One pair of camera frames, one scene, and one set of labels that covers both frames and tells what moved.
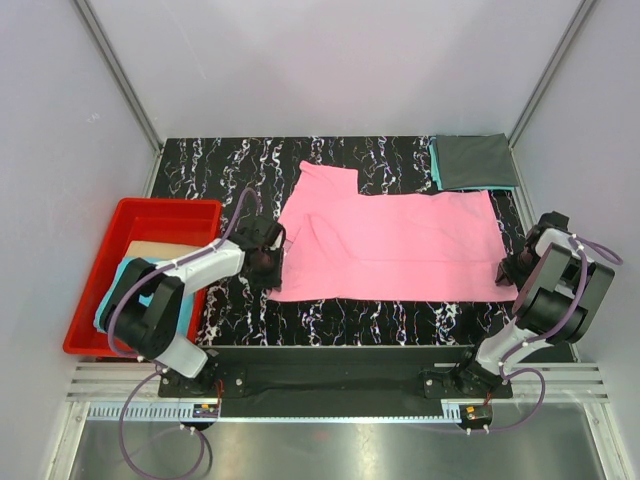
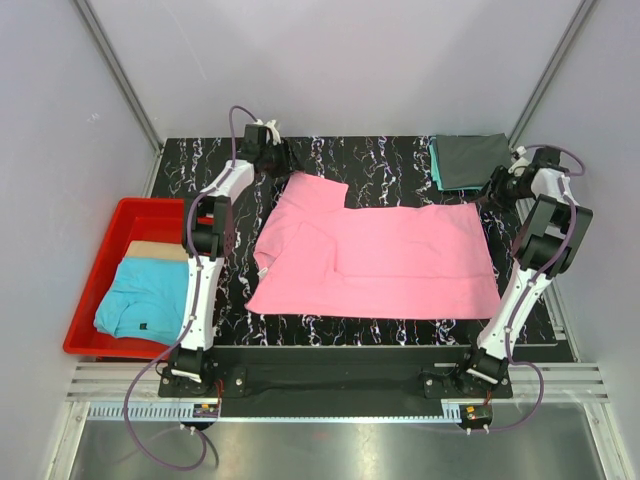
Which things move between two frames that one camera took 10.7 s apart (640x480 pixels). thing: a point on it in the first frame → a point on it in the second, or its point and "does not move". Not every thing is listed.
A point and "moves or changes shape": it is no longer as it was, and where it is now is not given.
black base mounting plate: [332, 381] does not move
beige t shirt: [160, 250] does not move
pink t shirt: [339, 244] moves or changes shape
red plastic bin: [178, 222] does not move
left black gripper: [274, 279] → [285, 159]
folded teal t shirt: [436, 170] does not move
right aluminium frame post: [537, 94] does not move
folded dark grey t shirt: [475, 161] does not move
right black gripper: [507, 273] → [498, 202]
